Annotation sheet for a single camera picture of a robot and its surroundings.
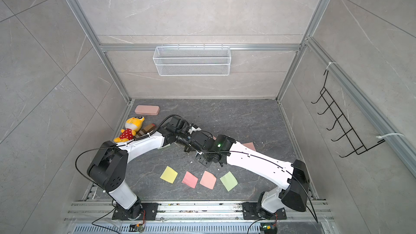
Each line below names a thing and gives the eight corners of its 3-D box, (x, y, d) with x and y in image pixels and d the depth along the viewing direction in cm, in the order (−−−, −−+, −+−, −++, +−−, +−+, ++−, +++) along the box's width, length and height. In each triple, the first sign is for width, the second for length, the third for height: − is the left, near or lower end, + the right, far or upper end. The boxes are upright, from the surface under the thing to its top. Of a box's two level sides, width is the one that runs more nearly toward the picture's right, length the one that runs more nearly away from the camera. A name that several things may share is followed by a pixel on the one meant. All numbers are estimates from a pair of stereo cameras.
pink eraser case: (133, 115, 113) (132, 113, 111) (137, 106, 118) (136, 104, 116) (158, 115, 113) (157, 113, 111) (160, 106, 118) (160, 104, 116)
